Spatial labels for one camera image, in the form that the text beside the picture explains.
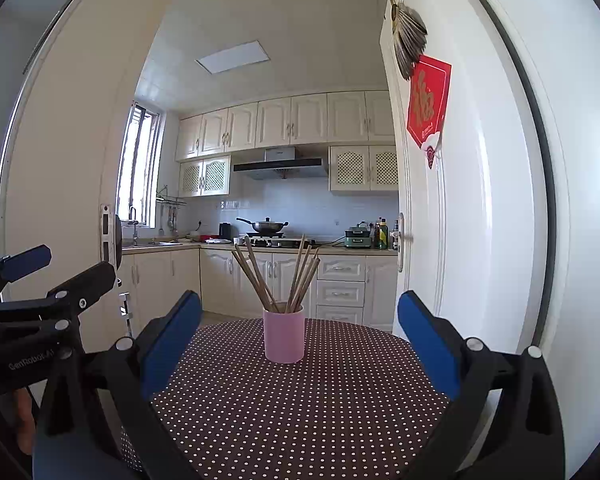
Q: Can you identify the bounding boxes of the row of white wall cabinets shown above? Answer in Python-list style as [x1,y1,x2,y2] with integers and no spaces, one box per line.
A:
[175,90,396,162]

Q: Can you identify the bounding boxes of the white door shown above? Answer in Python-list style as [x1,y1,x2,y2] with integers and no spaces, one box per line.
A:
[379,0,556,361]

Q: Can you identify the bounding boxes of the barred window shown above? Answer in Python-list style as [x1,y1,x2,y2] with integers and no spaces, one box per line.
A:
[116,102,161,231]

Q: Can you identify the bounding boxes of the steel sink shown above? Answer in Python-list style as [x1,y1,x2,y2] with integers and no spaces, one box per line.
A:
[122,240,183,250]

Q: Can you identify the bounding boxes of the wall utensil rack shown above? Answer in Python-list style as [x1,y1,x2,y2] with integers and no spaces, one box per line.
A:
[156,186,187,236]

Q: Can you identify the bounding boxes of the group of condiment bottles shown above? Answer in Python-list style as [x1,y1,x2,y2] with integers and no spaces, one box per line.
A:
[372,217,401,251]

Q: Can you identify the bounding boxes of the brown feather fan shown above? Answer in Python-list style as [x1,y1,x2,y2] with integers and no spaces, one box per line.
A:
[389,0,428,81]

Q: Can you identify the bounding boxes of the red paper door decoration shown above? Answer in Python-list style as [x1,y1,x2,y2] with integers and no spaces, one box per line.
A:
[406,55,452,170]

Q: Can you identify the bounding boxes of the narrow white lattice cabinet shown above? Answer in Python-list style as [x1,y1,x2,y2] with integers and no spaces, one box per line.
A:
[178,155,231,198]

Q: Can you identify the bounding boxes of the green electric cooker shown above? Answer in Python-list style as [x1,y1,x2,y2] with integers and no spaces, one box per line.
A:
[344,221,374,250]

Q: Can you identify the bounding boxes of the pink cup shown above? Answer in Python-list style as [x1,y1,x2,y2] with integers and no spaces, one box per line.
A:
[263,304,306,364]

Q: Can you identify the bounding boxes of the person's left hand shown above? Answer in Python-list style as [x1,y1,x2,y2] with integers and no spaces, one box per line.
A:
[12,389,37,455]

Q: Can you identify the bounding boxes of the gas stove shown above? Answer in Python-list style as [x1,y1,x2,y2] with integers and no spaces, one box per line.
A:
[235,234,321,249]

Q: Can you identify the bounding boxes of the brown polka dot tablecloth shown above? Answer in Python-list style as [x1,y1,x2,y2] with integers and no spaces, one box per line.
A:
[120,317,453,480]

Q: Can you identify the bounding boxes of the bunch of wooden chopsticks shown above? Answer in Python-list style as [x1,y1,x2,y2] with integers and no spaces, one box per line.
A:
[230,232,322,313]

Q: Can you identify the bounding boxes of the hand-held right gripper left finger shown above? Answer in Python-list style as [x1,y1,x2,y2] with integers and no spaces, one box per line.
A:
[32,289,203,480]

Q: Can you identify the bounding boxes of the ceiling light panel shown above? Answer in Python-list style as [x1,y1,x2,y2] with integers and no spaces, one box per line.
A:
[196,41,271,75]

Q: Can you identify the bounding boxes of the metal door handle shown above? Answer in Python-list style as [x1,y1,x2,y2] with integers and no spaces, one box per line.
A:
[394,212,415,273]

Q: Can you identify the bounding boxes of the range hood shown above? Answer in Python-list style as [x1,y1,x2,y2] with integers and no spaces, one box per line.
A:
[233,146,329,181]

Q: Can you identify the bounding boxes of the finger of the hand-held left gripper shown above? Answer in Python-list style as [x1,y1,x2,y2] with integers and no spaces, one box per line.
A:
[0,261,117,329]
[0,244,53,304]

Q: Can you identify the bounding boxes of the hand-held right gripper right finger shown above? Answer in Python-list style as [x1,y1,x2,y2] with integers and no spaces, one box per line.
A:
[396,289,566,480]

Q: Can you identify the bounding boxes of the white base cabinets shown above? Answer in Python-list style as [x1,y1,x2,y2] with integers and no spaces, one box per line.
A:
[117,242,399,333]

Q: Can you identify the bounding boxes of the wide white lattice cabinet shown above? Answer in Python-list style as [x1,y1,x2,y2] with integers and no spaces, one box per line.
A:
[329,145,399,192]

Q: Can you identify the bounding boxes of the steel wok with lid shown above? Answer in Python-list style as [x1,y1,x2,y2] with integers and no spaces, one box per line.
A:
[236,217,289,235]

